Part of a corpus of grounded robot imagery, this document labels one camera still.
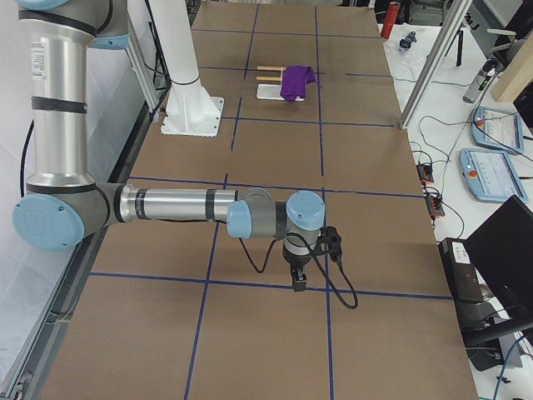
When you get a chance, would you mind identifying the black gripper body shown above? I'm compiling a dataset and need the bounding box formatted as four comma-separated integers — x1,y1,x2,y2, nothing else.
282,247,311,273

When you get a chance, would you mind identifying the purple microfiber towel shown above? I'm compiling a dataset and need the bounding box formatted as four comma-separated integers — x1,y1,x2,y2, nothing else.
280,65,318,102

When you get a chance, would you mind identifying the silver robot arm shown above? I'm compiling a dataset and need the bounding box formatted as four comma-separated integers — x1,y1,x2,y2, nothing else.
12,1,328,292

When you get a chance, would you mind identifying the white rack base tray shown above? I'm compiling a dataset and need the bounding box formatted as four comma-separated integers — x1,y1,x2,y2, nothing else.
256,83,286,101

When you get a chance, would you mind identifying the tall wooden rack bar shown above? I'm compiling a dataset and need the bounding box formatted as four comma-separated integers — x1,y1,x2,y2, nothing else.
257,66,286,72

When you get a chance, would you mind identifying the black computer box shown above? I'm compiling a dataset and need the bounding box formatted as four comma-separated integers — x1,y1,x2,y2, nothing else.
438,237,486,304

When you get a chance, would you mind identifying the black monitor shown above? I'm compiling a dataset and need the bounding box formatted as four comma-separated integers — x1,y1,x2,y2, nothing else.
464,195,532,312

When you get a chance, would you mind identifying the near blue teach pendant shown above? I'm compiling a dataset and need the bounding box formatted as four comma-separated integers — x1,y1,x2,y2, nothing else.
459,148,529,203

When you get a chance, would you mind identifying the blue teach pendant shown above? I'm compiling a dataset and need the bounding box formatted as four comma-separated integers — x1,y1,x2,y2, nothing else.
472,106,525,154
459,148,529,203

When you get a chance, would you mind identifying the far blue teach pendant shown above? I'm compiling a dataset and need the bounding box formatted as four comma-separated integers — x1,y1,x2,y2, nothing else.
472,106,525,154

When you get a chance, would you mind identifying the red bottle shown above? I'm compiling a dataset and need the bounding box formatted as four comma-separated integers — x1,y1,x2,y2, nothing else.
381,1,401,40

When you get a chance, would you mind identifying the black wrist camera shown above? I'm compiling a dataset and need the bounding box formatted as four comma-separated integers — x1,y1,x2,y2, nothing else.
319,226,342,263

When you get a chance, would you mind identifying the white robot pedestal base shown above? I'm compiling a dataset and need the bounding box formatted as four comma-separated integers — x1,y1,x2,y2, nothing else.
149,0,224,138

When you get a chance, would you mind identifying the grey aluminium frame post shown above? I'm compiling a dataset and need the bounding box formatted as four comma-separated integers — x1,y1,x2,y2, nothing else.
399,0,472,129

